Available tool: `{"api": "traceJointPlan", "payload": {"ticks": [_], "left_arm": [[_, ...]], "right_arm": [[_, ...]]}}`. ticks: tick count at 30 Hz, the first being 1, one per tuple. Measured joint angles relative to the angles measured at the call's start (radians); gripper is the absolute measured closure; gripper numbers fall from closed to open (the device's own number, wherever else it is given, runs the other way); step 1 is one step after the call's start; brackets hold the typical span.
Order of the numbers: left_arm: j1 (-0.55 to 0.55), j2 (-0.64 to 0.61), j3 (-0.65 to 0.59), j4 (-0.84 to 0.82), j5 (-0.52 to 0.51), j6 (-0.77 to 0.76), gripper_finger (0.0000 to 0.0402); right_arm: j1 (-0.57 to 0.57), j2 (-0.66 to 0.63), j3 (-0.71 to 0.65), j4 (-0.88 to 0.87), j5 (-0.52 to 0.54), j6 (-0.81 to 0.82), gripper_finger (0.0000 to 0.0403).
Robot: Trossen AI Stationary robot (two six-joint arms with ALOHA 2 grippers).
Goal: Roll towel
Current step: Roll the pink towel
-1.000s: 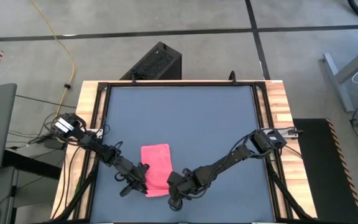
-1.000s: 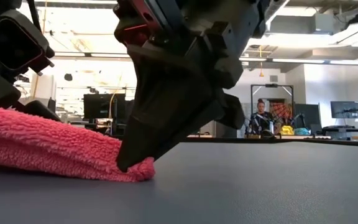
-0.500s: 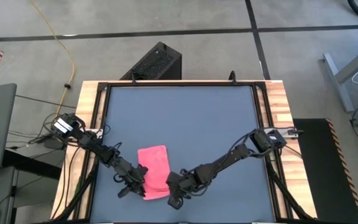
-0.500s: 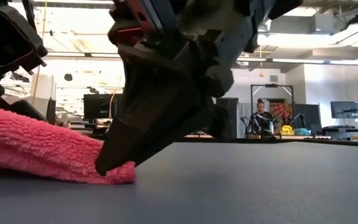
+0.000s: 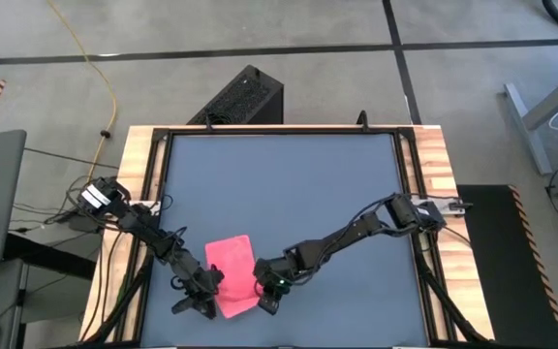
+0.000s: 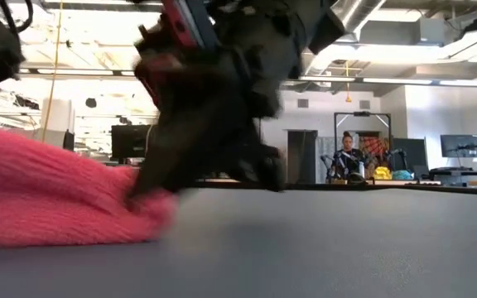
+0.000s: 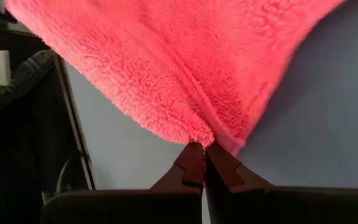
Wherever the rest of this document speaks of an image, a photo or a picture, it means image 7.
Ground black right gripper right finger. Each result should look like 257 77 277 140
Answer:
205 142 358 224

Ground grey braided cable sleeve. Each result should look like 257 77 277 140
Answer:
0 49 57 113

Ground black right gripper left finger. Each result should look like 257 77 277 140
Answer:
40 142 205 224

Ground pink terry towel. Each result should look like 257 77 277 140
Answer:
4 0 344 156

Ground black table frame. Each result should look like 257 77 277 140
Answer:
53 55 98 190

